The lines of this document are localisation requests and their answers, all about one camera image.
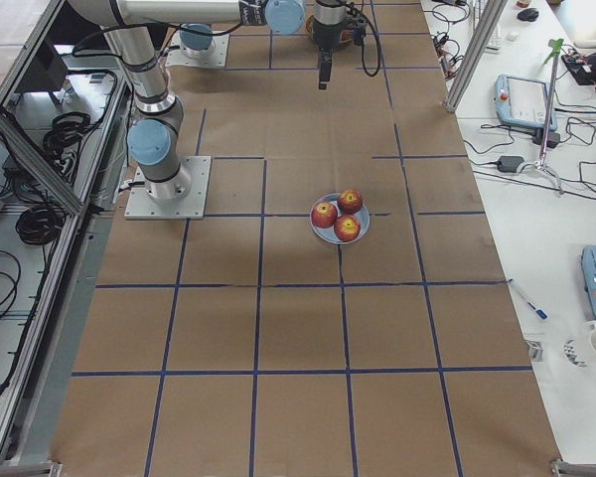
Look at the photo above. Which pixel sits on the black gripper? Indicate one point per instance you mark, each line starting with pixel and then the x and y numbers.
pixel 324 38

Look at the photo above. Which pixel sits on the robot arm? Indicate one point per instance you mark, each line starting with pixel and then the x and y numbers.
pixel 196 40
pixel 152 140

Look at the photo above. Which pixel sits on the woven wicker basket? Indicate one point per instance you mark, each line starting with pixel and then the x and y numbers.
pixel 309 25

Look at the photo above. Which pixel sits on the red apple on plate back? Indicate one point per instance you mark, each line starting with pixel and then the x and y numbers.
pixel 350 201

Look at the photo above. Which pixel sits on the red apple on plate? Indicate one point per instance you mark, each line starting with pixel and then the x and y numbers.
pixel 323 215
pixel 350 201
pixel 347 228

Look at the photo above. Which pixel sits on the red apple on plate left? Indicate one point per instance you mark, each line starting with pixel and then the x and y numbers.
pixel 323 215

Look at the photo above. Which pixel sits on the red apple on plate front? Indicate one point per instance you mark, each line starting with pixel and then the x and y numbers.
pixel 347 228

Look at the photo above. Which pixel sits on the light blue plate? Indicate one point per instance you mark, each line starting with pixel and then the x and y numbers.
pixel 327 235

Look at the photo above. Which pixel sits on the black power adapter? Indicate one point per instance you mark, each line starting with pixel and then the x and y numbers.
pixel 509 163

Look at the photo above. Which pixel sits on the black computer mouse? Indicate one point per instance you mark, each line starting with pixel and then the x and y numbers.
pixel 528 15

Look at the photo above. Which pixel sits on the silver tripod stand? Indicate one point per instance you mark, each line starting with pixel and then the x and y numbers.
pixel 539 164

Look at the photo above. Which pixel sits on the white blue pen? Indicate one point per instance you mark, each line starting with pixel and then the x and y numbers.
pixel 539 312

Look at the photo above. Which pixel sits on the small metal binder clip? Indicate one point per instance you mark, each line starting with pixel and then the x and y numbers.
pixel 534 350

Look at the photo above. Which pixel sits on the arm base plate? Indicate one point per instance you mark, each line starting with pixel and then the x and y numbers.
pixel 215 60
pixel 183 197

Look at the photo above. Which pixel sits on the aluminium frame post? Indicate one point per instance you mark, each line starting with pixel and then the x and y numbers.
pixel 482 34

